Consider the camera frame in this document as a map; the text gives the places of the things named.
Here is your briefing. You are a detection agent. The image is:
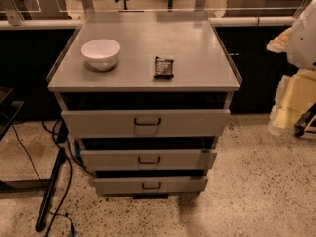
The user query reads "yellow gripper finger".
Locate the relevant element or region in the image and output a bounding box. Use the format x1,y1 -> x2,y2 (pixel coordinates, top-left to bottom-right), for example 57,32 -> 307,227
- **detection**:
268,69 -> 316,136

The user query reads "grey drawer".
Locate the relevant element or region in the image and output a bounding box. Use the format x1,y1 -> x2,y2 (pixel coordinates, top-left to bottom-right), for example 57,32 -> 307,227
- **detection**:
81,149 -> 216,171
94,176 -> 208,196
62,109 -> 230,138

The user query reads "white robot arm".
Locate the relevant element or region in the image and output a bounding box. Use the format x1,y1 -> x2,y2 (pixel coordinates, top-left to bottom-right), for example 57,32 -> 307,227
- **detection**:
267,0 -> 316,135

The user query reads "grey top drawer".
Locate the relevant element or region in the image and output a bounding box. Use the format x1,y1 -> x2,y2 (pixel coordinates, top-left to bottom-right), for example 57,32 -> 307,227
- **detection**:
62,109 -> 230,138

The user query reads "grey bottom drawer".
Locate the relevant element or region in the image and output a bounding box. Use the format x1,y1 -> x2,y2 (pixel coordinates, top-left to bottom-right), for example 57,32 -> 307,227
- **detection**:
94,176 -> 208,196

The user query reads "grey drawer cabinet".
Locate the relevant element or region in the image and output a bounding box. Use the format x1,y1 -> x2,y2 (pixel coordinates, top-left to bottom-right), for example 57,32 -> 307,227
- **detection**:
46,10 -> 243,199

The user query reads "wheeled cart base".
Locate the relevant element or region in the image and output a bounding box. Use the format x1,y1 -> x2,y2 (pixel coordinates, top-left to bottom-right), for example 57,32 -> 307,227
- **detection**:
294,103 -> 316,138

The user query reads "dark snack packet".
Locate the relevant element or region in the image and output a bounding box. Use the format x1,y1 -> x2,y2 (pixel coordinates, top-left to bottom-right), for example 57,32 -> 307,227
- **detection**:
154,56 -> 174,79

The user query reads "white bowl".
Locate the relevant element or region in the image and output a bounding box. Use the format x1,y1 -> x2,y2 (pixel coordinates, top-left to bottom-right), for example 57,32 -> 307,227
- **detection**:
81,39 -> 120,71

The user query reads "black power strip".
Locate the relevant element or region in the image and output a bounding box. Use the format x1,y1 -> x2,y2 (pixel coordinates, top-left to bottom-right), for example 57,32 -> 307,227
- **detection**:
35,147 -> 66,232

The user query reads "dark side table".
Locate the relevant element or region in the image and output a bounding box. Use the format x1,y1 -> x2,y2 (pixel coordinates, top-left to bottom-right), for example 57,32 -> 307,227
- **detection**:
0,87 -> 24,141

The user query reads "black floor cable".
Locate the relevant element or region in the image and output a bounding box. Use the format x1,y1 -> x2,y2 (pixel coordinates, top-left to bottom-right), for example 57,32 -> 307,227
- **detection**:
9,118 -> 80,237

